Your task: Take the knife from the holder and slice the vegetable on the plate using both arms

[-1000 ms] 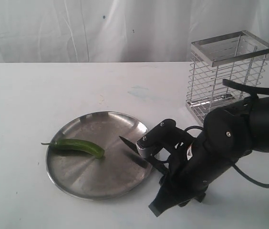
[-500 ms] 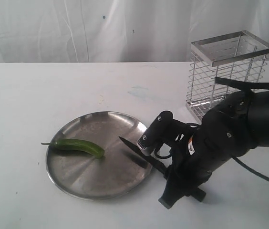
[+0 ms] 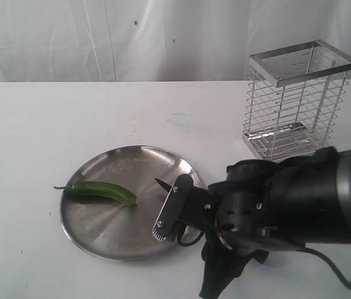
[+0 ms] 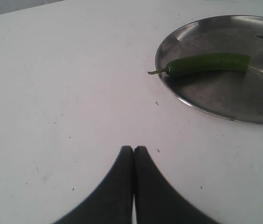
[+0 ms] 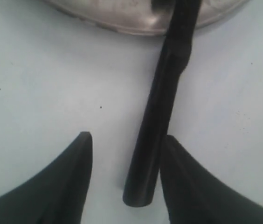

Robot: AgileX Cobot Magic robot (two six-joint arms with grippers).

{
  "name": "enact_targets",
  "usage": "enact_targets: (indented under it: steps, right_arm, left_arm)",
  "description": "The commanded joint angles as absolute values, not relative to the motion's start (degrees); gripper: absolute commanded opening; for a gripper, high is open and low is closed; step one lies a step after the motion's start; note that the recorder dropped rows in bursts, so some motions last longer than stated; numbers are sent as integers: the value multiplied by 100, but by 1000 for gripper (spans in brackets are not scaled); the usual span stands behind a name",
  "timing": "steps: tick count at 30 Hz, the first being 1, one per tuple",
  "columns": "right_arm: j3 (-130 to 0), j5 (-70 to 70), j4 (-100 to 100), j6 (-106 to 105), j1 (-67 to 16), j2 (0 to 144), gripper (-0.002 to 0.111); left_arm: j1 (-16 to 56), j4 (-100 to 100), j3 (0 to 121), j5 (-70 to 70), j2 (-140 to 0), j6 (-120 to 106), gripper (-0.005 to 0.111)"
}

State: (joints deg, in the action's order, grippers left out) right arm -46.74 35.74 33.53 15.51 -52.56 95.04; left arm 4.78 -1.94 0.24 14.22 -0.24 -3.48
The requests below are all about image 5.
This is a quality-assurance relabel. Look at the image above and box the round steel plate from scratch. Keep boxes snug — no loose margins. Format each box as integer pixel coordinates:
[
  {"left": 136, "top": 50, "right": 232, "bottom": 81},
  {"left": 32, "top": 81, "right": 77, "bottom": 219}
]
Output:
[{"left": 46, "top": 0, "right": 247, "bottom": 36}]

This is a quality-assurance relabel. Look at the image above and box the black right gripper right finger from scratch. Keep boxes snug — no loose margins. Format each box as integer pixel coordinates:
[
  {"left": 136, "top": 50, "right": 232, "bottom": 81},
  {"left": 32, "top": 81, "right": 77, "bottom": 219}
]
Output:
[{"left": 160, "top": 135, "right": 263, "bottom": 224}]

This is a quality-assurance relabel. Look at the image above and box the black handled knife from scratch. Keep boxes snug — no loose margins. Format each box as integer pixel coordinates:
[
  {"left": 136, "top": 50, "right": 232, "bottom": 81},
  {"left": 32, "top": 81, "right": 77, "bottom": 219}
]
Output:
[{"left": 123, "top": 0, "right": 202, "bottom": 208}]

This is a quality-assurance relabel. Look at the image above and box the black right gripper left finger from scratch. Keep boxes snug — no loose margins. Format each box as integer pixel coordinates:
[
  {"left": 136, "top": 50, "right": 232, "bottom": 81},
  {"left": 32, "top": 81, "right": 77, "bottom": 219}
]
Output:
[{"left": 0, "top": 132, "right": 92, "bottom": 224}]

